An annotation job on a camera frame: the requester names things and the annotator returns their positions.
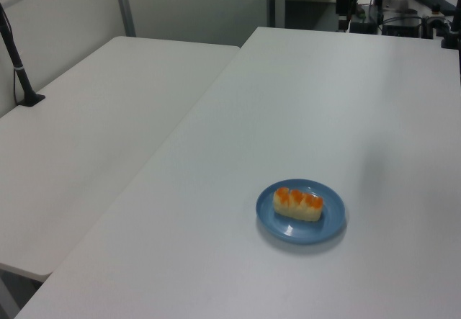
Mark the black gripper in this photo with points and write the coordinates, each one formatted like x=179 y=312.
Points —
x=344 y=0

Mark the bread with orange topping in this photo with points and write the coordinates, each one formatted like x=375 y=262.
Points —
x=297 y=207

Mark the black equipment box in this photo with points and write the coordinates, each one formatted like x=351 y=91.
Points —
x=401 y=29
x=363 y=27

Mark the emergency stop button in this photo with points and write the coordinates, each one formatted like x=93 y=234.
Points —
x=436 y=8

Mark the black clamp stand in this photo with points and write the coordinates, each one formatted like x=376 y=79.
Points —
x=454 y=20

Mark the blue plate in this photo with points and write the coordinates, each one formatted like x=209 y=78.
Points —
x=299 y=234

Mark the white side table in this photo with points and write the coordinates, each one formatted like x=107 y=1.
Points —
x=90 y=135

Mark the grey metal frame post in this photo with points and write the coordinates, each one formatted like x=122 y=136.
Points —
x=277 y=2
x=124 y=5

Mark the silver metal bracket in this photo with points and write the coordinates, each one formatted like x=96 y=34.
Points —
x=434 y=25

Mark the black camera pole with base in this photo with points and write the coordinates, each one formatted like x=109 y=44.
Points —
x=22 y=77

